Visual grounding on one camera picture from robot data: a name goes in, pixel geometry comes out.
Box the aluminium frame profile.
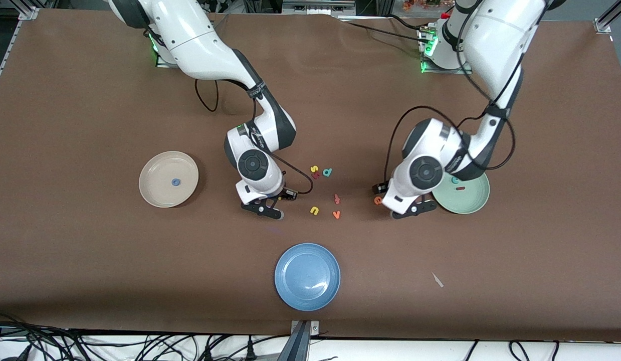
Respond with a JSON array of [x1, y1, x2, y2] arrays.
[[0, 0, 41, 98], [593, 0, 621, 35]]

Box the grey metal box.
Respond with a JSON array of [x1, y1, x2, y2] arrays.
[[283, 0, 356, 15]]

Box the brown table cover sheet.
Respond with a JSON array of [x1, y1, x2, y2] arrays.
[[0, 8, 621, 342]]

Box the green round plate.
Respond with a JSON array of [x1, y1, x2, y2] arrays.
[[432, 170, 491, 215]]

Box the beige round plate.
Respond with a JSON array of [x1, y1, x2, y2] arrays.
[[138, 150, 199, 208]]

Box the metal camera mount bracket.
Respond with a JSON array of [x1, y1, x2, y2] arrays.
[[276, 319, 320, 361]]

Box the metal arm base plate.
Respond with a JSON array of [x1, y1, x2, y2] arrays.
[[420, 25, 474, 75], [156, 48, 180, 68]]

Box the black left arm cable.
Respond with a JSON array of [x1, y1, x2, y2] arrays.
[[384, 20, 516, 186]]

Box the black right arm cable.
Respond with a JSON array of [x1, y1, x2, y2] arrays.
[[194, 79, 314, 196]]

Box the black table cable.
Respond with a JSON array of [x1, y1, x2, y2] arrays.
[[383, 14, 431, 32], [340, 20, 427, 44]]

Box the blue round plate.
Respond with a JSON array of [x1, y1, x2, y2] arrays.
[[274, 243, 341, 312]]

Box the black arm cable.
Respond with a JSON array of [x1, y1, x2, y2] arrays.
[[384, 20, 516, 186], [194, 79, 314, 196]]

